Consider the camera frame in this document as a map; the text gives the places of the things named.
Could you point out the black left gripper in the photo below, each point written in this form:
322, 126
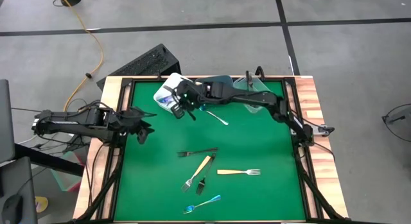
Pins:
128, 123

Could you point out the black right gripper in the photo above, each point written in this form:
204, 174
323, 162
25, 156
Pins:
189, 92

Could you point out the black metal fork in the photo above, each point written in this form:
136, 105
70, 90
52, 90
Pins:
248, 79
199, 151
204, 177

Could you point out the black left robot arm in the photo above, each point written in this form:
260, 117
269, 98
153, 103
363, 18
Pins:
70, 123

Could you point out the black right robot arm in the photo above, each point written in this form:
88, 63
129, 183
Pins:
250, 97

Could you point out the white plastic bin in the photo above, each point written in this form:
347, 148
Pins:
160, 97

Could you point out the blue plastic bin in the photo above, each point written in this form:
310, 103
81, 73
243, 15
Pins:
221, 79

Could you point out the clear plastic bin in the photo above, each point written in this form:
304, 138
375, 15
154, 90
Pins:
257, 86

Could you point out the green table mat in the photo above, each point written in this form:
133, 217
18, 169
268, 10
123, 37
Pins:
144, 192

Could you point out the black clamp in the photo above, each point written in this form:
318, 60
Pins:
259, 71

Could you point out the teal and pink crate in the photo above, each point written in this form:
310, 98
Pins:
64, 182

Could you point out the black desk beam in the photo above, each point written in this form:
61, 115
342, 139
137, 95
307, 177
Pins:
48, 158

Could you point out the grey control box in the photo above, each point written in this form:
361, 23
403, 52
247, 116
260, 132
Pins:
322, 130

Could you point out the yellow round object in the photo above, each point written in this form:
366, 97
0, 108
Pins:
41, 204

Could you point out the grey monitor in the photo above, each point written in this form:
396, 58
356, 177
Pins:
5, 121

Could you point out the dark grey side desk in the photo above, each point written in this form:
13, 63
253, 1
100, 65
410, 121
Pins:
16, 185

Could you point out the black computer mouse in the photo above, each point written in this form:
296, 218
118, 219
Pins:
12, 208

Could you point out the grey stand foot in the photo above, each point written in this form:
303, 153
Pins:
398, 116

